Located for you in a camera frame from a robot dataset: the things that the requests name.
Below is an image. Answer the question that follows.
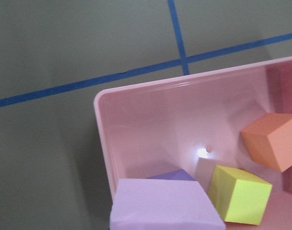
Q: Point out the yellow foam block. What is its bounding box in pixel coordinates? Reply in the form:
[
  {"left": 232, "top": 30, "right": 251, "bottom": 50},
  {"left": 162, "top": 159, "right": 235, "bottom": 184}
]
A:
[{"left": 207, "top": 165, "right": 272, "bottom": 225}]

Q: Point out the orange foam block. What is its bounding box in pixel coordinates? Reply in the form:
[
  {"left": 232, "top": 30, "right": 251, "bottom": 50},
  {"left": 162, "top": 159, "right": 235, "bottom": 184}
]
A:
[{"left": 240, "top": 113, "right": 292, "bottom": 172}]

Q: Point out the pink foam block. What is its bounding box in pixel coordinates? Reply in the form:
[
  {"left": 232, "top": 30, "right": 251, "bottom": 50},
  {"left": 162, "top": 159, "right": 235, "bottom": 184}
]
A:
[{"left": 109, "top": 179, "right": 226, "bottom": 230}]

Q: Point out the pink plastic bin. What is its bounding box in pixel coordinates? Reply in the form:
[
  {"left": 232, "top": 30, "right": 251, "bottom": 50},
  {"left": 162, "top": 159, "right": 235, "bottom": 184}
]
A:
[{"left": 93, "top": 57, "right": 292, "bottom": 230}]

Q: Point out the purple foam block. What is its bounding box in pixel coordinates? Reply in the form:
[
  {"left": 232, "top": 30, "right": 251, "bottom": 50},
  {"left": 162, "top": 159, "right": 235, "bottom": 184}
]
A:
[{"left": 148, "top": 169, "right": 196, "bottom": 181}]

